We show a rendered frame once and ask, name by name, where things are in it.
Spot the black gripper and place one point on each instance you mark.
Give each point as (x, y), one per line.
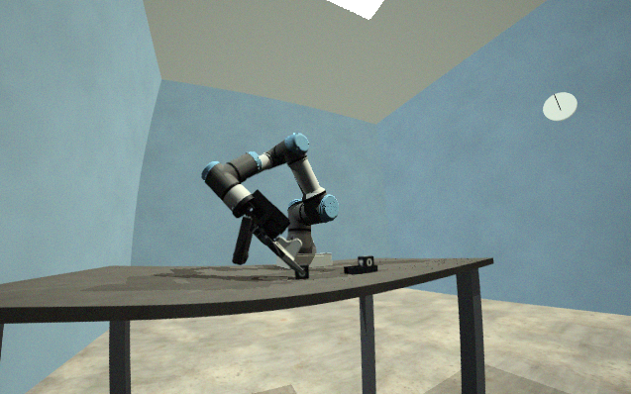
(269, 222)

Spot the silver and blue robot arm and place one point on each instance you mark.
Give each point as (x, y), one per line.
(314, 207)

